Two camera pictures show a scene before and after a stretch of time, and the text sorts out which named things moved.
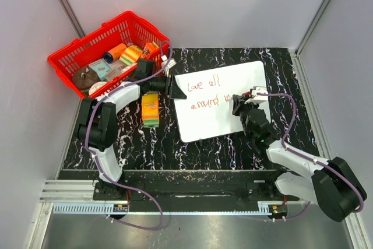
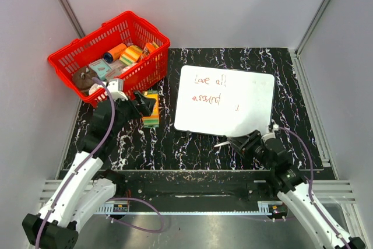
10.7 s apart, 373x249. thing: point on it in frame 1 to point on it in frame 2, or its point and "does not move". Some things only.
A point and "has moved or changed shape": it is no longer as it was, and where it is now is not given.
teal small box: (101, 68) does not move
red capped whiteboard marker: (246, 93) to (227, 143)
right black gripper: (239, 104) to (238, 143)
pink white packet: (118, 68) does not move
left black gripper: (176, 92) to (144, 108)
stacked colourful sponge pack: (150, 109) does not move
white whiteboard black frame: (208, 111) has moved or changed shape
